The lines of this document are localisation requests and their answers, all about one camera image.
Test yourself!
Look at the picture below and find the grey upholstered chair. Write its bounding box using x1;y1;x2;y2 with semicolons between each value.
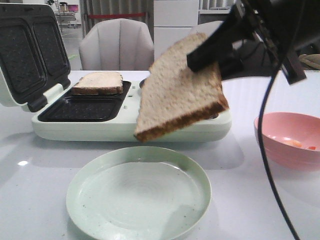
79;18;154;71
189;20;223;37

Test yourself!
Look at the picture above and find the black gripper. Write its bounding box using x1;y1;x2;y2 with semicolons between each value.
186;0;320;85

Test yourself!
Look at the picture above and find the bread slice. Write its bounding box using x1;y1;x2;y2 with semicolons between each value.
71;72;123;95
134;32;229;142

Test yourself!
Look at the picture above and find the beige cushion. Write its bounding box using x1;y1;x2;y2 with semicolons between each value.
298;53;320;71

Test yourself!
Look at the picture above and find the black cable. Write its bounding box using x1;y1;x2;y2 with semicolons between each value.
256;0;307;240

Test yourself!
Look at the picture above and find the mint green breakfast maker base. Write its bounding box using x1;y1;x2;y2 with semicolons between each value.
32;81;232;142

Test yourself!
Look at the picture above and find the left grey upholstered chair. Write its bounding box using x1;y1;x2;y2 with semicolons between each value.
79;18;154;71

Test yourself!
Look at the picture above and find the shrimp with red tail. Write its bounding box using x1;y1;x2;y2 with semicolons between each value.
306;146;317;150

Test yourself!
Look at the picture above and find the mint green plate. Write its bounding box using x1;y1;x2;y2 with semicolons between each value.
66;146;212;240

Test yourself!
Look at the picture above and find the mint green breakfast maker lid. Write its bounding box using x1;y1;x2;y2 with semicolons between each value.
0;3;71;112

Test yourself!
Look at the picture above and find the black round frying pan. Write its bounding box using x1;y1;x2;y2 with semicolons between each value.
139;79;146;88

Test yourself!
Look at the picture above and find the pink bowl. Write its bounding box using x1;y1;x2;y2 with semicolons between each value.
262;112;320;172

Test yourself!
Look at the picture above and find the right grey upholstered chair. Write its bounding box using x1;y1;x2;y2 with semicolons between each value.
189;20;223;37

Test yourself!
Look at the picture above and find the white refrigerator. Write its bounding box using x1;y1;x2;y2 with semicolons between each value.
153;0;199;59

